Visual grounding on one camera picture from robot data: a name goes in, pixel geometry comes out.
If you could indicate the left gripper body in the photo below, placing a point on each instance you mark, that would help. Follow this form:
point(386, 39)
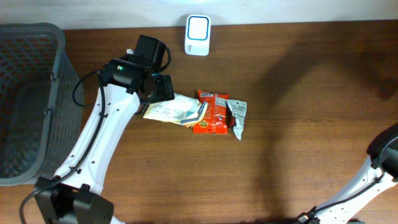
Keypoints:
point(163, 89)

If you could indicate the cream and blue snack bag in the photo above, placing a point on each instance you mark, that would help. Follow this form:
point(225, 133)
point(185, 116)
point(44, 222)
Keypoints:
point(182, 110)

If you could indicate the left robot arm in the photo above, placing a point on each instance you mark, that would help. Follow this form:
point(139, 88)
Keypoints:
point(126, 86)

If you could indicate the silver foil snack packet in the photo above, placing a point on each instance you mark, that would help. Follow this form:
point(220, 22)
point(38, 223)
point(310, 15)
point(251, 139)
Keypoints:
point(238, 110)

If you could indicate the grey plastic mesh basket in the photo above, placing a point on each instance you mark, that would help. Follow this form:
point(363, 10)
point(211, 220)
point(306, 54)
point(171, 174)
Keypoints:
point(40, 123)

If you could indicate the red snack bag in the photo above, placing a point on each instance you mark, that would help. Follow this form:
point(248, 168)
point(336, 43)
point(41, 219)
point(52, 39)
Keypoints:
point(214, 120)

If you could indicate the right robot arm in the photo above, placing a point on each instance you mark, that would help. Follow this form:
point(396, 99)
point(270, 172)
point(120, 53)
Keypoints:
point(378, 173)

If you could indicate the white barcode scanner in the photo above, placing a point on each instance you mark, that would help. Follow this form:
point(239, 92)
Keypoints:
point(197, 35)

